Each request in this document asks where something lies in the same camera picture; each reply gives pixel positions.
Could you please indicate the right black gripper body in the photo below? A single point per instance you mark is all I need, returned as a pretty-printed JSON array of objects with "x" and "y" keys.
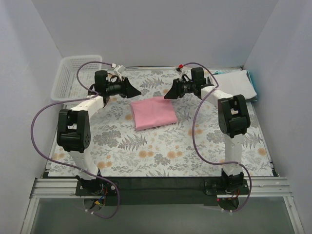
[{"x": 179, "y": 87}]

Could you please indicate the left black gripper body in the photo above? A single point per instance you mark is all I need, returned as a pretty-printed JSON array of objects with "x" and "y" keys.
[{"x": 125, "y": 87}]

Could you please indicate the pink t shirt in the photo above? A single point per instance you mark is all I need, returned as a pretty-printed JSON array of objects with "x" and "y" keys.
[{"x": 153, "y": 112}]

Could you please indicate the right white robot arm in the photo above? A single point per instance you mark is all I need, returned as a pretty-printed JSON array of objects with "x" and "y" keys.
[{"x": 233, "y": 119}]

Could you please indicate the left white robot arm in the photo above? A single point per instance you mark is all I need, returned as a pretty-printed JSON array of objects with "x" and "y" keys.
[{"x": 74, "y": 133}]

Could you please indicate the floral table mat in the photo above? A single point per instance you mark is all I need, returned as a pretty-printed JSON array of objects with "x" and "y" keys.
[{"x": 119, "y": 150}]

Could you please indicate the white folded t shirt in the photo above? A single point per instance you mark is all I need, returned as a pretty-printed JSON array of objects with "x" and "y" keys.
[{"x": 236, "y": 83}]

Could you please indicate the white plastic basket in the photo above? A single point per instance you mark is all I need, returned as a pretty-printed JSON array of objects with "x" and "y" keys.
[{"x": 66, "y": 85}]

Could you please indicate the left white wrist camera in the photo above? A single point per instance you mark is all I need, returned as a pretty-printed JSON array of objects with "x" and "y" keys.
[{"x": 119, "y": 70}]

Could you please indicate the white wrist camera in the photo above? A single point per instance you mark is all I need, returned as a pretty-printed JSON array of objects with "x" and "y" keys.
[
  {"x": 180, "y": 70},
  {"x": 119, "y": 70}
]

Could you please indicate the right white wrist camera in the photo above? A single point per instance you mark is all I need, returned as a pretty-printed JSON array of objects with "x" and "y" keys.
[{"x": 180, "y": 70}]

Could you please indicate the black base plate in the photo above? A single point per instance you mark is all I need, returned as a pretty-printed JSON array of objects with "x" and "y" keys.
[{"x": 159, "y": 190}]

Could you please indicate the aluminium frame rail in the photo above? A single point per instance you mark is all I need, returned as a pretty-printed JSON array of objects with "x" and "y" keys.
[{"x": 268, "y": 208}]

